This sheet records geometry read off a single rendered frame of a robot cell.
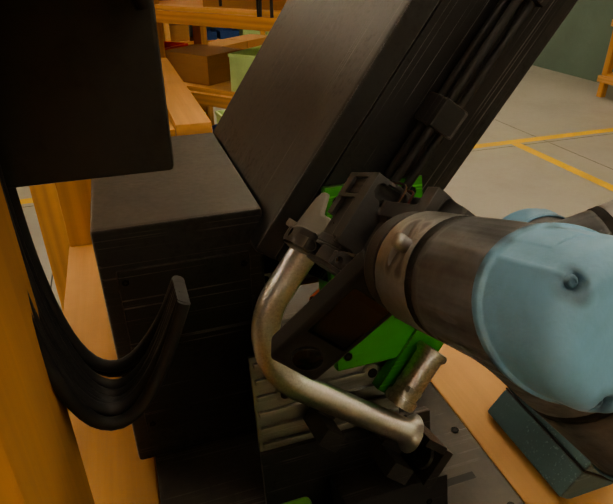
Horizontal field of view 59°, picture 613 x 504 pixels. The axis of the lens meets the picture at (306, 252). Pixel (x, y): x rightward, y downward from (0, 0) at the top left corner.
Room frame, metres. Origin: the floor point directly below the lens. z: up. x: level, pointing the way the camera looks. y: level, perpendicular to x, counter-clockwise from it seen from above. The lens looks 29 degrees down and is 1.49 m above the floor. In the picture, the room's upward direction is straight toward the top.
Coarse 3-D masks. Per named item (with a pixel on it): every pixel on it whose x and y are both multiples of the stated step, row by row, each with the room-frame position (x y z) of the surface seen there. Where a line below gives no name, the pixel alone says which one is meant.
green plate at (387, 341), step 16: (336, 192) 0.52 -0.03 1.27; (416, 192) 0.55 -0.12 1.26; (320, 288) 0.56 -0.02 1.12; (400, 320) 0.51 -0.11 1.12; (368, 336) 0.49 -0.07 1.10; (384, 336) 0.49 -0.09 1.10; (400, 336) 0.50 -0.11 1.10; (352, 352) 0.48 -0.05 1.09; (368, 352) 0.48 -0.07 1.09; (384, 352) 0.49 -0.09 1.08; (336, 368) 0.47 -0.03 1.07
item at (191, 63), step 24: (168, 0) 3.94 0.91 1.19; (192, 0) 3.94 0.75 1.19; (216, 0) 3.45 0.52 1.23; (240, 0) 3.38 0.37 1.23; (264, 0) 3.32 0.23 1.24; (192, 24) 3.42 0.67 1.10; (216, 24) 3.33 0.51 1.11; (240, 24) 3.25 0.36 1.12; (264, 24) 3.17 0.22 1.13; (168, 48) 3.93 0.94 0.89; (192, 48) 3.82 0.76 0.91; (216, 48) 3.82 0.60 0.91; (192, 72) 3.59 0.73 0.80; (216, 72) 3.58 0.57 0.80; (240, 72) 3.34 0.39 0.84; (216, 96) 3.35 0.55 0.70
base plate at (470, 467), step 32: (288, 320) 0.80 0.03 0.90; (448, 416) 0.57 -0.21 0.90; (192, 448) 0.51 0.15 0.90; (224, 448) 0.51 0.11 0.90; (256, 448) 0.51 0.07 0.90; (448, 448) 0.51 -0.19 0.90; (480, 448) 0.51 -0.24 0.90; (160, 480) 0.46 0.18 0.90; (192, 480) 0.46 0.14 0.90; (224, 480) 0.46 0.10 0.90; (256, 480) 0.46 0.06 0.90; (448, 480) 0.46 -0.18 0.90; (480, 480) 0.46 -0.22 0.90
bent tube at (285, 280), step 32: (288, 224) 0.49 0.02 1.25; (288, 256) 0.47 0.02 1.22; (288, 288) 0.45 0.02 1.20; (256, 320) 0.44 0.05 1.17; (256, 352) 0.43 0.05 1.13; (288, 384) 0.42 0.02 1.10; (320, 384) 0.43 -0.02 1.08; (352, 416) 0.42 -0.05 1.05; (384, 416) 0.43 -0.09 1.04; (416, 416) 0.45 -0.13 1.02
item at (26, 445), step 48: (0, 192) 0.30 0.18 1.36; (0, 240) 0.27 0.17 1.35; (0, 288) 0.24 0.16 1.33; (0, 336) 0.22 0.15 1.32; (0, 384) 0.20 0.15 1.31; (48, 384) 0.27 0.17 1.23; (0, 432) 0.18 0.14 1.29; (48, 432) 0.24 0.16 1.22; (0, 480) 0.17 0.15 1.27; (48, 480) 0.21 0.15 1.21
